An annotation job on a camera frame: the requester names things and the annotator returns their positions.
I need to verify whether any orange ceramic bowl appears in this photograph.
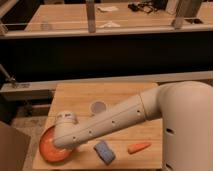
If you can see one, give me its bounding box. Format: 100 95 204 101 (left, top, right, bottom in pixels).
39 126 73 163

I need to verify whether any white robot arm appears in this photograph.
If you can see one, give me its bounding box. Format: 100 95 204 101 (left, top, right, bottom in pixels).
53 81 213 171

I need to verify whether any white paper cup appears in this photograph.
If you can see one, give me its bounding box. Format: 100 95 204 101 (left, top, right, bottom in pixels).
90 101 107 115

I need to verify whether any crumpled white tissue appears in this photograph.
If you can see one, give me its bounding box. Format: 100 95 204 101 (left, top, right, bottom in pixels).
99 21 121 28

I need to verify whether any orange carrot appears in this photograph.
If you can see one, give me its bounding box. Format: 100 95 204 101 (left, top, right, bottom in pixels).
127 142 150 154

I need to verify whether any blue sponge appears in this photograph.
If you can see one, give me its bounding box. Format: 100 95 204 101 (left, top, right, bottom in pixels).
93 141 116 165

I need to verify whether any white paper sheet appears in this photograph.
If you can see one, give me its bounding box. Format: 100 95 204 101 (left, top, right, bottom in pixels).
97 6 118 12

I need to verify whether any clear water bottle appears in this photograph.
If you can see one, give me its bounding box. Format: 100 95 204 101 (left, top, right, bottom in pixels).
40 16 49 31

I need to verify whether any brown cardboard box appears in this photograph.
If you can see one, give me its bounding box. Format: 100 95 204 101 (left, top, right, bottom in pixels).
0 121 30 171

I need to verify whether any grey metal post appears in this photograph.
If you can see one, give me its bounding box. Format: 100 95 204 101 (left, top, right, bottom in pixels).
172 0 203 29
86 0 96 33

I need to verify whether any black cables pile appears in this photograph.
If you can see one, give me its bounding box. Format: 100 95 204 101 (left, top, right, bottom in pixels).
127 0 156 14

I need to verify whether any metal clamp bracket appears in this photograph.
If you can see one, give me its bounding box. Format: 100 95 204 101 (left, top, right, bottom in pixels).
0 64 30 88

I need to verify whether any grey metal post right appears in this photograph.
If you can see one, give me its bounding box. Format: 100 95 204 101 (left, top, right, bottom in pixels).
172 0 203 29

